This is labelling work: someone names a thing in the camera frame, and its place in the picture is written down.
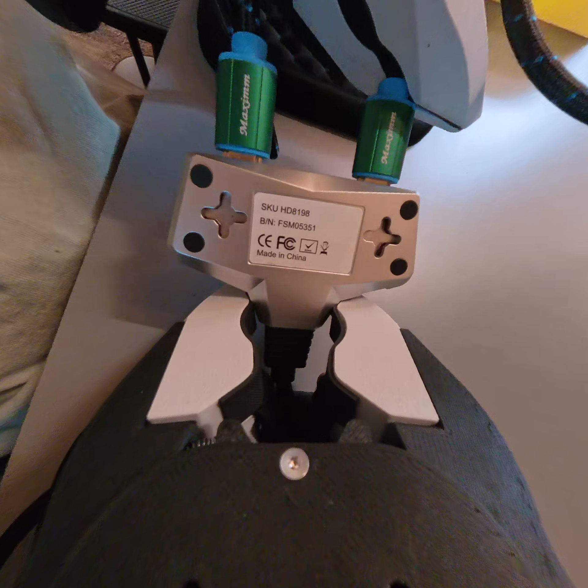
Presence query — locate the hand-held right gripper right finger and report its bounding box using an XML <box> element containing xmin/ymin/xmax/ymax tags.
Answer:
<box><xmin>327</xmin><ymin>296</ymin><xmax>442</xmax><ymax>443</ymax></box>

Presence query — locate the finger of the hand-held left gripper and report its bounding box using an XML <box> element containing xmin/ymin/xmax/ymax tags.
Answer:
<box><xmin>293</xmin><ymin>0</ymin><xmax>387</xmax><ymax>101</ymax></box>
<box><xmin>367</xmin><ymin>0</ymin><xmax>489</xmax><ymax>134</ymax></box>

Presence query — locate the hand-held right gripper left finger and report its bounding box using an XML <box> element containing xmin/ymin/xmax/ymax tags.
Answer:
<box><xmin>146</xmin><ymin>294</ymin><xmax>258</xmax><ymax>432</ymax></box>

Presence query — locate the black office chair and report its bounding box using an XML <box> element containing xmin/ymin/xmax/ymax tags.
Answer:
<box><xmin>46</xmin><ymin>0</ymin><xmax>181</xmax><ymax>89</ymax></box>

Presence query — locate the yellow plastic bin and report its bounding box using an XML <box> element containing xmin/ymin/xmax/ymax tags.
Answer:
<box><xmin>486</xmin><ymin>0</ymin><xmax>588</xmax><ymax>38</ymax></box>

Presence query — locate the black quilted mat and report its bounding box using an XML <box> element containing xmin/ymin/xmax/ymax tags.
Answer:
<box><xmin>197</xmin><ymin>0</ymin><xmax>435</xmax><ymax>145</ymax></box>

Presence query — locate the black HDMI switch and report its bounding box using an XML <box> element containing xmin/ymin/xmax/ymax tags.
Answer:
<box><xmin>168</xmin><ymin>154</ymin><xmax>421</xmax><ymax>405</ymax></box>

